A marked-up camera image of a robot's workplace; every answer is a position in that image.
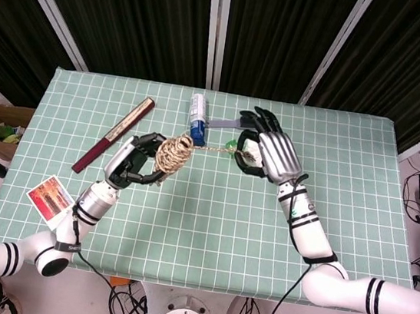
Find green toy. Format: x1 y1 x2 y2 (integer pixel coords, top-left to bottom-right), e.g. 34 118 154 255
0 123 23 146

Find bagged white mask green straps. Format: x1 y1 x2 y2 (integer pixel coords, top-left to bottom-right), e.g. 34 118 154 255
222 134 271 171

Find blue white spray can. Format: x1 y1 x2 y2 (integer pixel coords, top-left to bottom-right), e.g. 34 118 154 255
184 92 213 149

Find red orange photo postcard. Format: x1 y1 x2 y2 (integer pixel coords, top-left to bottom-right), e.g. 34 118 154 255
21 171 79 233

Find green checked tablecloth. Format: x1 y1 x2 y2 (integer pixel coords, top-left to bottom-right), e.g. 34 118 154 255
0 59 420 314

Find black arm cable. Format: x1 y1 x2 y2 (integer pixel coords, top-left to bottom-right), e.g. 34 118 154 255
263 256 316 314
61 204 126 293

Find black floor cable bundle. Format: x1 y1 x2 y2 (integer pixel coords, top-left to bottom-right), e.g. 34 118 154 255
106 279 158 314

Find braided jute rope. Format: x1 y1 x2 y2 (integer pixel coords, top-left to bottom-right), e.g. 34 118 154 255
150 129 263 200

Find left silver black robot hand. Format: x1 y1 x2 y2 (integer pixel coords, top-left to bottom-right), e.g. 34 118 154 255
100 125 171 194

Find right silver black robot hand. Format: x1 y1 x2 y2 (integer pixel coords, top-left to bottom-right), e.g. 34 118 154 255
230 104 317 190

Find black pleated curtain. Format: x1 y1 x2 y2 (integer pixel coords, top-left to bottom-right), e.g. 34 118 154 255
0 0 420 160

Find dark red folded fan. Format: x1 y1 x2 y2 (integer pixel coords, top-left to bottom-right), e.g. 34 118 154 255
70 88 157 183

